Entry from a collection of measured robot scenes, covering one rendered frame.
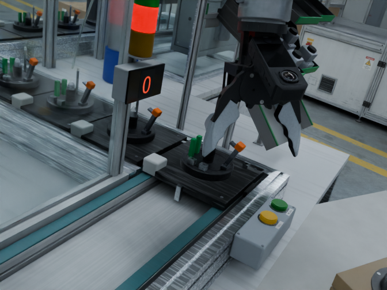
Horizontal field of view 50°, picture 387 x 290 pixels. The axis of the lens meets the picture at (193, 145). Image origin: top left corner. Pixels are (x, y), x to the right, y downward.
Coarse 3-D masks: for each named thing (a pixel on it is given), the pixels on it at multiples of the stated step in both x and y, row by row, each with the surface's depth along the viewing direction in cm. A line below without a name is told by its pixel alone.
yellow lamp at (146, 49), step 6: (132, 30) 83; (132, 36) 84; (138, 36) 83; (144, 36) 83; (150, 36) 84; (132, 42) 84; (138, 42) 83; (144, 42) 84; (150, 42) 84; (132, 48) 84; (138, 48) 84; (144, 48) 84; (150, 48) 85; (132, 54) 85; (138, 54) 84; (144, 54) 85; (150, 54) 86
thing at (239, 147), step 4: (232, 140) 104; (232, 144) 103; (236, 144) 102; (240, 144) 102; (244, 144) 103; (236, 148) 102; (240, 148) 102; (232, 152) 104; (236, 152) 103; (232, 156) 104; (228, 160) 105; (232, 160) 105; (224, 164) 106; (228, 164) 105
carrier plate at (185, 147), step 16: (176, 160) 110; (240, 160) 117; (160, 176) 103; (176, 176) 103; (192, 176) 104; (240, 176) 109; (256, 176) 110; (192, 192) 99; (208, 192) 99; (224, 192) 100; (240, 192) 102; (224, 208) 96
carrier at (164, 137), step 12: (132, 108) 116; (132, 120) 117; (144, 120) 125; (132, 132) 116; (144, 132) 116; (156, 132) 124; (168, 132) 125; (132, 144) 114; (144, 144) 115; (156, 144) 116; (168, 144) 118; (132, 156) 108; (144, 156) 109
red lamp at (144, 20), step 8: (136, 8) 81; (144, 8) 81; (152, 8) 81; (136, 16) 82; (144, 16) 81; (152, 16) 82; (136, 24) 82; (144, 24) 82; (152, 24) 83; (144, 32) 83; (152, 32) 84
